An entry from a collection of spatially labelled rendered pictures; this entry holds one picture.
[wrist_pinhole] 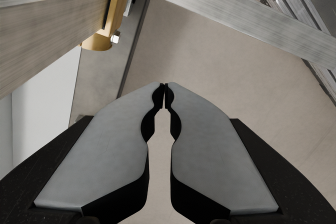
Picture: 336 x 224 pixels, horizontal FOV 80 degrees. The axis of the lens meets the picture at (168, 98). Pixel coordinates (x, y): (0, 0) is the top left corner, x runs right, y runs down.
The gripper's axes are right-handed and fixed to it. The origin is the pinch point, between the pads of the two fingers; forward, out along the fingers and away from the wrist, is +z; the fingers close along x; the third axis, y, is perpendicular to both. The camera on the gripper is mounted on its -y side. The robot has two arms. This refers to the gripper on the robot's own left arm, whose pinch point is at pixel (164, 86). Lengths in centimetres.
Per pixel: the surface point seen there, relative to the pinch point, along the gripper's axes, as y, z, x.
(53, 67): 11.3, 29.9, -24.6
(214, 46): 24, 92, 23
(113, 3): -3.5, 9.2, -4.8
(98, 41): 0.1, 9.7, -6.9
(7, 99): 19, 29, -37
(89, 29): -2.1, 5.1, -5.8
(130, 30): 1.6, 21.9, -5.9
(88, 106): 16.0, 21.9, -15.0
